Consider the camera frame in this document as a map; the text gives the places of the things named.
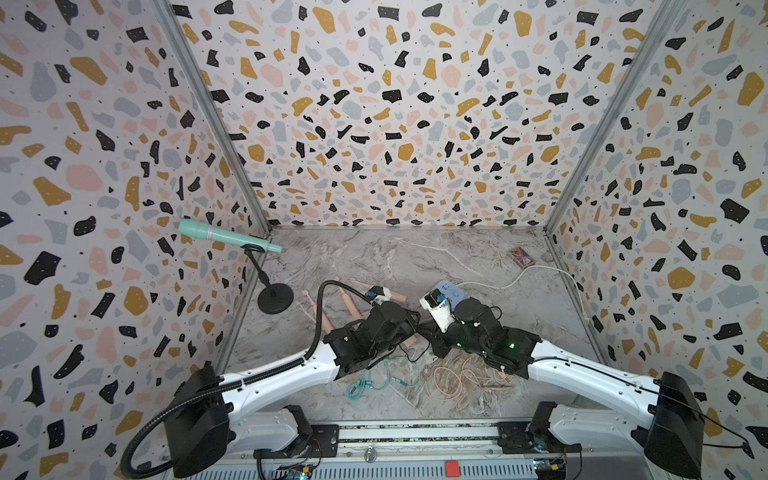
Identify black charging cable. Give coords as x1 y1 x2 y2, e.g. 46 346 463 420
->
359 341 433 376

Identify pink toothbrush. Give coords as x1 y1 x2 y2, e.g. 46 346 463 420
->
339 287 362 320
350 277 407 303
301 290 336 335

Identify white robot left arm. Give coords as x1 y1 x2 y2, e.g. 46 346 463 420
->
163 301 421 478

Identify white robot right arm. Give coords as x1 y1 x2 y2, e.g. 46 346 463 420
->
420 290 705 479

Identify light blue power strip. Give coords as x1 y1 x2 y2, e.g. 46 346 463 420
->
435 280 466 308

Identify small colourful card box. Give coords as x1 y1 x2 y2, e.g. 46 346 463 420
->
510 247 536 270

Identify black microphone stand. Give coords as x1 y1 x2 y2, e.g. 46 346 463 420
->
242 244 294 315

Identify black corrugated conduit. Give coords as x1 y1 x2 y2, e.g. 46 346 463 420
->
119 317 339 479

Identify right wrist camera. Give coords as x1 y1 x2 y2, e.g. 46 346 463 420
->
419 289 453 333

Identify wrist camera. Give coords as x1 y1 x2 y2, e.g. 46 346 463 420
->
366 285 392 304
419 289 453 333

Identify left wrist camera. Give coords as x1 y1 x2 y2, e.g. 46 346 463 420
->
366 285 392 304

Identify teal coiled cable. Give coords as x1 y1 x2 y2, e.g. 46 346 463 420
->
345 359 421 402

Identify white power strip cable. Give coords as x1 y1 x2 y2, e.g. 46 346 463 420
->
395 236 580 295

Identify pink coiled cable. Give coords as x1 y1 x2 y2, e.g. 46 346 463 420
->
422 353 517 398

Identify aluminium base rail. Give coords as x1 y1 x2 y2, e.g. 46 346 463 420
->
161 416 667 480

